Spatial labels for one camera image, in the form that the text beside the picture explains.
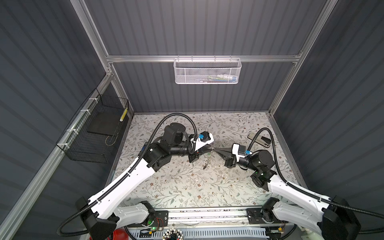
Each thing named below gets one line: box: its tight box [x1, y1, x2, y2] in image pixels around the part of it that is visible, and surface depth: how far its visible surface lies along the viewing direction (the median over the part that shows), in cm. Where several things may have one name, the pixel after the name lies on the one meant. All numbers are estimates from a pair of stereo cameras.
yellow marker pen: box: [119, 107, 128, 122], surface depth 83 cm
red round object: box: [113, 228, 129, 240], surface depth 70 cm
